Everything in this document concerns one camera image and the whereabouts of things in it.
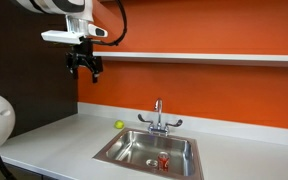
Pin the red soda can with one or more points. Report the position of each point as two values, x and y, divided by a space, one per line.
163 162

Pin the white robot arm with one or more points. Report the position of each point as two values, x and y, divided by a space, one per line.
50 5

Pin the white counter backsplash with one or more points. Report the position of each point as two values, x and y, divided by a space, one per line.
237 130

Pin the yellow-green tennis ball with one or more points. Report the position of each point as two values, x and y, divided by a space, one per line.
119 124

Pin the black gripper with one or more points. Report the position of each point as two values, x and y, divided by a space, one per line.
84 55

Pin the white wall shelf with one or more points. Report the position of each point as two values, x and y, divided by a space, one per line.
200 58

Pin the stainless steel sink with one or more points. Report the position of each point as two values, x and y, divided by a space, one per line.
134 148

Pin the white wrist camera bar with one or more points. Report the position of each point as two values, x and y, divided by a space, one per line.
62 36

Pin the metal sink drain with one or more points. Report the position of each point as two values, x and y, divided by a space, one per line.
151 163

